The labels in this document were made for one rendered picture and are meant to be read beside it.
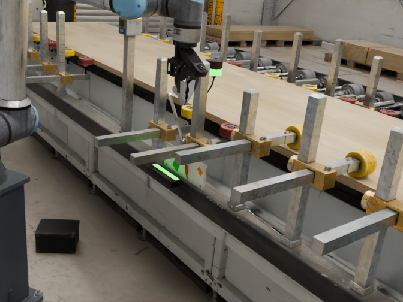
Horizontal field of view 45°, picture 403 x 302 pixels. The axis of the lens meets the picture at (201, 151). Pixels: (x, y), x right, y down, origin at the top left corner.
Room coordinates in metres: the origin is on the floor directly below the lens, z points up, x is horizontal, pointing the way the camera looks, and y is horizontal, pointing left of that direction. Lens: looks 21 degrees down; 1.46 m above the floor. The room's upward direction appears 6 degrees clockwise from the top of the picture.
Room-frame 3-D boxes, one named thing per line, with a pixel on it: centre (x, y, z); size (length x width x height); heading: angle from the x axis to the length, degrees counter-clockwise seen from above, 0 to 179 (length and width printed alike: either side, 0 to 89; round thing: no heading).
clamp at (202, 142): (1.63, 0.01, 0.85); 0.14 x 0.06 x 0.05; 39
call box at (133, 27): (2.04, 0.34, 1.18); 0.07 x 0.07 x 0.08; 39
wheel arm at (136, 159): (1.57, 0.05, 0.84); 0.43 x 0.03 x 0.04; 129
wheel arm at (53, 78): (2.54, 0.84, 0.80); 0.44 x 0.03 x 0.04; 129
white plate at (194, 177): (1.65, 0.06, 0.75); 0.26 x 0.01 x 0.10; 39
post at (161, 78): (1.84, 0.18, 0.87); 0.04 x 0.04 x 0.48; 39
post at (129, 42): (2.04, 0.35, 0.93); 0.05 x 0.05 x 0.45; 39
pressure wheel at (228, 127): (1.69, -0.10, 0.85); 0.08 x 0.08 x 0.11
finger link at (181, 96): (1.59, 0.10, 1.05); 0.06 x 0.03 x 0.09; 39
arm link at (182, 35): (1.59, 0.09, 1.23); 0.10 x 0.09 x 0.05; 129
